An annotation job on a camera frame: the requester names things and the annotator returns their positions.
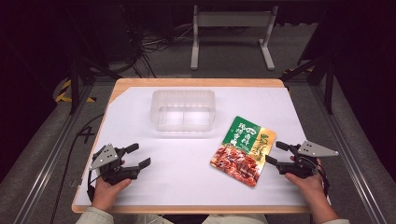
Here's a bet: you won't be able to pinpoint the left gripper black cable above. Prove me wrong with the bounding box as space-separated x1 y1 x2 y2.
86 170 96 203

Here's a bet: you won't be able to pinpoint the bundle of black cables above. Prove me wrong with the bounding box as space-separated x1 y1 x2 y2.
122 6 194 79

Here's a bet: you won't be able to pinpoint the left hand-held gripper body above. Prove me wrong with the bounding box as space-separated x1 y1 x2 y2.
89 143 141 187

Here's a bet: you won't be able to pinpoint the black floor cable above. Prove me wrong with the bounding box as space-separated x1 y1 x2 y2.
49 113 106 224

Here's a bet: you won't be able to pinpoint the person's light trousers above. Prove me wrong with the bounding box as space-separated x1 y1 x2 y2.
136 213 269 224

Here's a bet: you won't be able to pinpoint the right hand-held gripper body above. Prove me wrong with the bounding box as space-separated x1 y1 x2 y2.
276 140 340 179

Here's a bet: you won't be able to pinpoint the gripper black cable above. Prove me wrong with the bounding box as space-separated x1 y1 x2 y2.
317 160 332 198
86 170 96 203

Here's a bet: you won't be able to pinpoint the clear plastic container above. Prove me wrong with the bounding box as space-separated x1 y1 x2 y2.
149 90 217 133

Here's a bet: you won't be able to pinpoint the green and red food packet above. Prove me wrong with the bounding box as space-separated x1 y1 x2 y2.
209 115 277 189

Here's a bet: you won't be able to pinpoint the person's right hand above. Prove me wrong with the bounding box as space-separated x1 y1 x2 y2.
284 170 327 205

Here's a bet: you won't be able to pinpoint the person's left hand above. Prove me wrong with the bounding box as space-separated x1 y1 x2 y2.
91 176 133 213

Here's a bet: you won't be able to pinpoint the white table mat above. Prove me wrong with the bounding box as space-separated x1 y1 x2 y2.
74 86 310 207

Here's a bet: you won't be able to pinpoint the aluminium rail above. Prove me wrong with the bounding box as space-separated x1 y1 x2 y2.
311 84 389 224
12 84 94 224

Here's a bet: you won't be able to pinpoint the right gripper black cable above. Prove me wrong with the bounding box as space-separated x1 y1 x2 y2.
317 160 332 198

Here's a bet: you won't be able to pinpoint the black tripod stand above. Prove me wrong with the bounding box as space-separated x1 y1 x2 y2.
68 54 123 116
280 55 336 116

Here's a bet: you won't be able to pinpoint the grey metal stand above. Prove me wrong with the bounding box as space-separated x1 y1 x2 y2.
190 5 279 71

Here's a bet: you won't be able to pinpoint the yellow and black striped tape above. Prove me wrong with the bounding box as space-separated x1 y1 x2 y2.
54 78 96 104

